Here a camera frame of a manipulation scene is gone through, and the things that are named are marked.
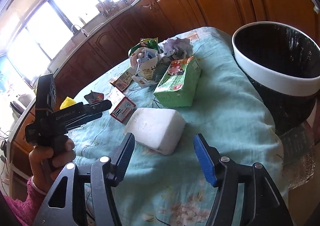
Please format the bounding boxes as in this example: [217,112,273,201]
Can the green juice carton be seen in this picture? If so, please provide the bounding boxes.
[153,56,201,108]

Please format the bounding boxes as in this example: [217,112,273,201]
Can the grey paper ball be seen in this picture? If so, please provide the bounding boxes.
[162,38,193,60]

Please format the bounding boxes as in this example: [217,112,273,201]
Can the kitchen faucet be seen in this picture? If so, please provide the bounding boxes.
[70,24,88,37]

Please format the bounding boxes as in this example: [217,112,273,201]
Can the black white-rimmed trash bin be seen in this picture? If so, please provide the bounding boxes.
[232,21,319,135]

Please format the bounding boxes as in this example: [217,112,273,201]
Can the orange small carton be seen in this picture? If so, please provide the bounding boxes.
[109,67,135,92]

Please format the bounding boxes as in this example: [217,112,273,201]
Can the red white small card box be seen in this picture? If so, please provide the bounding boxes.
[109,96,136,123]

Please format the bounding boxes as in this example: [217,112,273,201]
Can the white foam block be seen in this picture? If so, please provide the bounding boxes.
[124,108,186,156]

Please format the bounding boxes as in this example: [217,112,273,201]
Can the yellow sponge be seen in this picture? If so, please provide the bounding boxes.
[60,97,76,110]

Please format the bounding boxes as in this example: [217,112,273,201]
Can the person's left hand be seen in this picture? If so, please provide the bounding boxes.
[29,136,76,193]

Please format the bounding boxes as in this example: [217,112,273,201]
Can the teal floral tablecloth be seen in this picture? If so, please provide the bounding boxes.
[66,26,288,226]

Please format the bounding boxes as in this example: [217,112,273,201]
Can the white printed wrapper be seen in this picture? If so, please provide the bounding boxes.
[129,47,165,88]

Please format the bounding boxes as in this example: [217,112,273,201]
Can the grey kitchen countertop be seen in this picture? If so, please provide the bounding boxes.
[4,0,201,156]

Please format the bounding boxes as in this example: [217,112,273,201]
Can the wooden kitchen cabinets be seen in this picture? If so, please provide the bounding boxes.
[7,0,320,201]

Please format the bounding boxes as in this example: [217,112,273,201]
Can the green snack bag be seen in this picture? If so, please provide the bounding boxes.
[129,38,158,54]

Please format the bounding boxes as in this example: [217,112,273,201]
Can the pink fuzzy sleeve forearm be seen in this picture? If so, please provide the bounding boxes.
[4,176,47,225]

